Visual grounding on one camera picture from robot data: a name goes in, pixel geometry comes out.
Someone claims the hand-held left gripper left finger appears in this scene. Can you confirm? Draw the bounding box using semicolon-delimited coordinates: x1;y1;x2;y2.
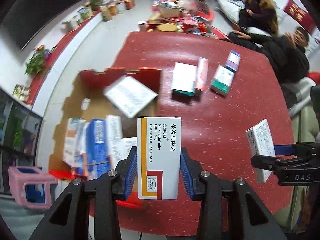
30;146;138;240

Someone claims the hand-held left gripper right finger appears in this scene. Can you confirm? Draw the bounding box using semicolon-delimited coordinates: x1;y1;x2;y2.
180;146;288;240

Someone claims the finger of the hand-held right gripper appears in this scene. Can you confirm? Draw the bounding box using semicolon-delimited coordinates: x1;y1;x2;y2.
251;154;284;172
274;142;300;157

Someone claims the white medicine box black text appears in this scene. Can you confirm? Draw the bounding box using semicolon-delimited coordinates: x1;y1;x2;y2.
245;119;276;183

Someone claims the white orange bordered medicine box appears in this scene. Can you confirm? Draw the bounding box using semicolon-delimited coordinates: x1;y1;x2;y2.
137;116;182;200

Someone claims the white text-covered box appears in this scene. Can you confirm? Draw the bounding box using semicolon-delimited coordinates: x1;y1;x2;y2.
106;115;124;163

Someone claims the white medicine box orange label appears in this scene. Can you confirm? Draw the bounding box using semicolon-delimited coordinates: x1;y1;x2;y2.
62;117;89;177

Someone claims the falling white medicine box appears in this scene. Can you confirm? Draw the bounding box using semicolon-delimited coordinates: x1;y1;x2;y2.
104;76;158;118

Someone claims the large green white medicine box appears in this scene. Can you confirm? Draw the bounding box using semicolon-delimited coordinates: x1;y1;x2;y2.
210;64;236;97

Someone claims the small green white medicine box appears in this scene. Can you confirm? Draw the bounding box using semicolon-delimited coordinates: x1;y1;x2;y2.
171;62;197;97

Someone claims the blue purple medicine box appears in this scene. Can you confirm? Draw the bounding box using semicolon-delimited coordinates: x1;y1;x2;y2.
226;50;241;71

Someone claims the orange white cream box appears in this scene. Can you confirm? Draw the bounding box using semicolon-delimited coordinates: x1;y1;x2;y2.
194;57;209;92

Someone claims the red cardboard carton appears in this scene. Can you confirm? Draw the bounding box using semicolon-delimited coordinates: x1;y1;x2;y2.
49;67;162;209

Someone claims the beige sofa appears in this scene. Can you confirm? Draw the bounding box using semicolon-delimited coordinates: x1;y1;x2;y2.
272;105;320;233

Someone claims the pink plastic stool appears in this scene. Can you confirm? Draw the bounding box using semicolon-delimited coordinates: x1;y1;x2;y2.
8;166;58;210

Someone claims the glass display cabinet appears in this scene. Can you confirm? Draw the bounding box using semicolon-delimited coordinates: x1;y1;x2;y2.
0;86;43;195

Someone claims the green potted plant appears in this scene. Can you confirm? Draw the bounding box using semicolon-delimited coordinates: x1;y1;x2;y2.
25;44;53;76

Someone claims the yellow round tin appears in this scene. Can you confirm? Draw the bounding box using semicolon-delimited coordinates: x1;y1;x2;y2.
157;23;177;32

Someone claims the red round tin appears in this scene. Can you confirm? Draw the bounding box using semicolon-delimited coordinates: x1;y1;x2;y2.
182;20;198;32

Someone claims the round red side table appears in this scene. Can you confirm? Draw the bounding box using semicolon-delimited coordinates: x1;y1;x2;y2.
149;0;232;40

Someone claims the orange gift box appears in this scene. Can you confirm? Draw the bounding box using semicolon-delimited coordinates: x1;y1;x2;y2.
100;4;119;22

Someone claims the small open cardboard box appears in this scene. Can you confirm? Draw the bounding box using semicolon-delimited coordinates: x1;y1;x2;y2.
159;4;182;17

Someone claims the blue green gift box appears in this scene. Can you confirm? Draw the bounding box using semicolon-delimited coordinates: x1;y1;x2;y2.
77;7;92;20

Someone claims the red flower potted plant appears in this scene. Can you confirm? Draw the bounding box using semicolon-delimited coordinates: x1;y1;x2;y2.
86;0;103;12

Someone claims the black television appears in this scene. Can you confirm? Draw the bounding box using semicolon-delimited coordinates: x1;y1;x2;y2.
5;0;92;50

